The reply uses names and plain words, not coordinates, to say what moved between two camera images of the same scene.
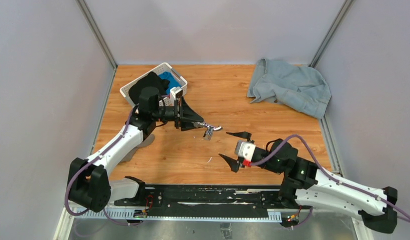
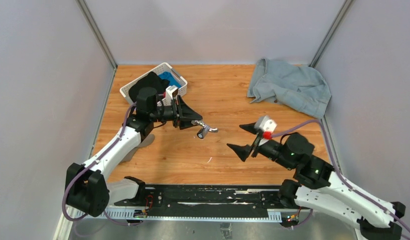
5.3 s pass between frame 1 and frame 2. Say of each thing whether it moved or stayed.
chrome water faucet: moved
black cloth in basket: stayed
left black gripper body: stayed
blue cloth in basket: stayed
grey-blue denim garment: stayed
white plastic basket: stayed
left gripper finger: stayed
